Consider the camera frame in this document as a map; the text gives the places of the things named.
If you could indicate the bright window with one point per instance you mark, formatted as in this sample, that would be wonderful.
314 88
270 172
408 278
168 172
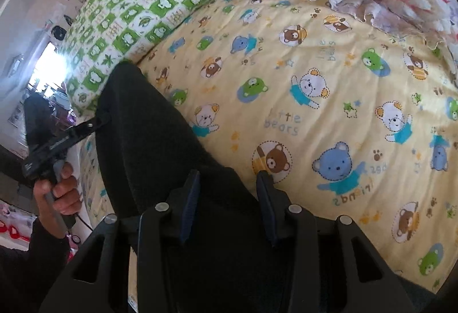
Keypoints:
52 64

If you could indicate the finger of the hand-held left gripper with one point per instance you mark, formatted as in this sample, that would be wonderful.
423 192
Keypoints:
91 124

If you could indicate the green checkered pillow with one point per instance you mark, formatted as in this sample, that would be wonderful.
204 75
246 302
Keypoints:
143 12

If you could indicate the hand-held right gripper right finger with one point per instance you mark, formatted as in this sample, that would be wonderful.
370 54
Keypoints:
266 207

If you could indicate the black pants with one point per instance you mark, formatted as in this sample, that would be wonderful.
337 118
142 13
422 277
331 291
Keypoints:
150 141

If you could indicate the pink purple box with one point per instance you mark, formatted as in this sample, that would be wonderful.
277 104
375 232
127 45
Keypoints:
64 112

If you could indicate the person's left hand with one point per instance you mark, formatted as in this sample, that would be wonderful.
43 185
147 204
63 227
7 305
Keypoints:
66 196

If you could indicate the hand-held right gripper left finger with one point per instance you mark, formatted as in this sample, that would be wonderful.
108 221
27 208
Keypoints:
189 207

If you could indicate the yellow bear print bed sheet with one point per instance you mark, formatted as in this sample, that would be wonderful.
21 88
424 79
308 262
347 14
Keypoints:
322 102

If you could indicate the person's left forearm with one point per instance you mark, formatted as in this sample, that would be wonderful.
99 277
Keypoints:
25 273

